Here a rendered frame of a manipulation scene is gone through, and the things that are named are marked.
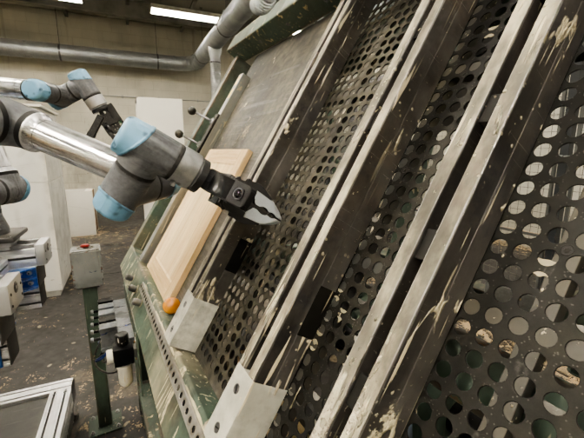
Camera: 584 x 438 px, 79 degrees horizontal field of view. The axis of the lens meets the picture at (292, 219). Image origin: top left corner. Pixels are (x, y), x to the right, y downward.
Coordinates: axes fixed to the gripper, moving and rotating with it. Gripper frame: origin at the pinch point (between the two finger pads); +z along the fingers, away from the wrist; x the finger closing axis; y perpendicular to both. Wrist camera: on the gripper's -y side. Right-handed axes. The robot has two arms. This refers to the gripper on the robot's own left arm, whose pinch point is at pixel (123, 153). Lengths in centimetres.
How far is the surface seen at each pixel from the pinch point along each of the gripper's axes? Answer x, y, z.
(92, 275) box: 4, -41, 40
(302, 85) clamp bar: -85, 48, 5
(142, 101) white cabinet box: 356, 46, -46
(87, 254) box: 3.6, -37.0, 30.3
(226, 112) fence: -8.0, 47.0, 4.4
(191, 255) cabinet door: -59, 2, 36
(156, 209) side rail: 12.8, -1.9, 29.7
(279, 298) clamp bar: -121, 11, 30
